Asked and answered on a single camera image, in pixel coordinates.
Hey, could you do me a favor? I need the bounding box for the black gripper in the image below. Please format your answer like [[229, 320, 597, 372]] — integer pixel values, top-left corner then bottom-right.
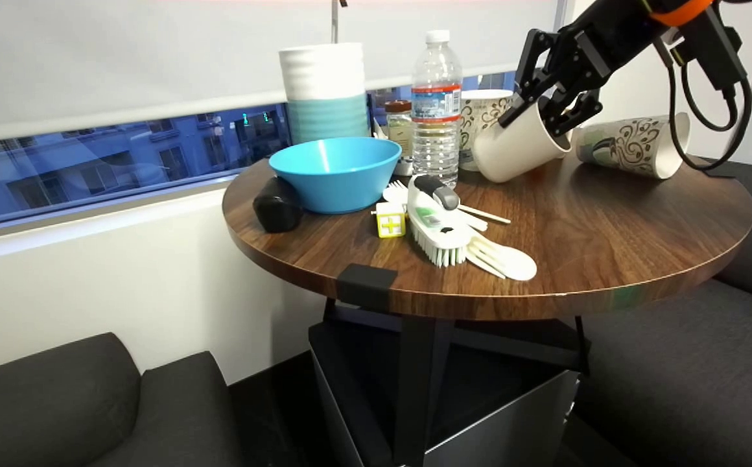
[[497, 18, 625, 137]]

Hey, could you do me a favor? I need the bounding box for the patterned paper cup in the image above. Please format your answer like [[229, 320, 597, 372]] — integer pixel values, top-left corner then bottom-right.
[[573, 111, 689, 181]]

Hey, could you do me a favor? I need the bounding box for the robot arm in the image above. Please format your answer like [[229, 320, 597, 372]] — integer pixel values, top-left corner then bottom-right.
[[497, 0, 746, 135]]

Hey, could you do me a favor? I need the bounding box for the patterned ceramic cup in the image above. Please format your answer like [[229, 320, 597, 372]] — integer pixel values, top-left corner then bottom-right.
[[462, 88, 512, 172]]

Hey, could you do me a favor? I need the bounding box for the clear water bottle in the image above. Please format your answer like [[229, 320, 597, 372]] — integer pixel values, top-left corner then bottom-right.
[[413, 30, 462, 187]]

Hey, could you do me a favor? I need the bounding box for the wooden chopstick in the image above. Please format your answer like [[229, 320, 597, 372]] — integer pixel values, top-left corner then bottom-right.
[[458, 205, 510, 227]]

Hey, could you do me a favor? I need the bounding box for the glass jar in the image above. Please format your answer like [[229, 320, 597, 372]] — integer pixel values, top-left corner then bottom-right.
[[384, 100, 415, 155]]

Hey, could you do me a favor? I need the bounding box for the round wooden table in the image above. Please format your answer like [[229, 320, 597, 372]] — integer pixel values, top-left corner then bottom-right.
[[223, 162, 752, 467]]

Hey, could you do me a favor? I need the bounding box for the white scrub brush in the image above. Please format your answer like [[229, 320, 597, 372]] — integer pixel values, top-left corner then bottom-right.
[[407, 176, 472, 267]]

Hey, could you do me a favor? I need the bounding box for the white plastic spoon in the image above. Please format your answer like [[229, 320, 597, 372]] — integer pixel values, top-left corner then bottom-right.
[[466, 235, 536, 283]]

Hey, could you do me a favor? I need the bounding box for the small yellow-green box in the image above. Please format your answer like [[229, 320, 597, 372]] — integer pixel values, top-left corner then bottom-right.
[[372, 202, 407, 239]]

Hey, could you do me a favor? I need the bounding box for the white and teal canister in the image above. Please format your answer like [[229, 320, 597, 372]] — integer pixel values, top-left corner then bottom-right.
[[280, 41, 367, 144]]

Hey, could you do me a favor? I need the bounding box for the blue plastic bowl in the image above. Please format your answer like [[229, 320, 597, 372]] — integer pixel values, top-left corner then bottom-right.
[[270, 137, 402, 216]]

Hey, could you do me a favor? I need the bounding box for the black tape patch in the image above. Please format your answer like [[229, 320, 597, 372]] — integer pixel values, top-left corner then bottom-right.
[[337, 266, 397, 312]]

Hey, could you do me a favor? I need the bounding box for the small black object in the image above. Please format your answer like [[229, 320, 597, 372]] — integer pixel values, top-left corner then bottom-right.
[[253, 189, 302, 235]]

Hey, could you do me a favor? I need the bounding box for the dark grey sofa by table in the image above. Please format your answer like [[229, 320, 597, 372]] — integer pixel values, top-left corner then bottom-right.
[[579, 165, 752, 467]]

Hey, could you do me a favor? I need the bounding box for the white roller blind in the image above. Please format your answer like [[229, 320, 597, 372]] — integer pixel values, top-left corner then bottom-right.
[[0, 0, 564, 140]]

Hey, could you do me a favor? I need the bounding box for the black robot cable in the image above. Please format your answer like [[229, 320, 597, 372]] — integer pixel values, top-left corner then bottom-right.
[[651, 35, 752, 175]]

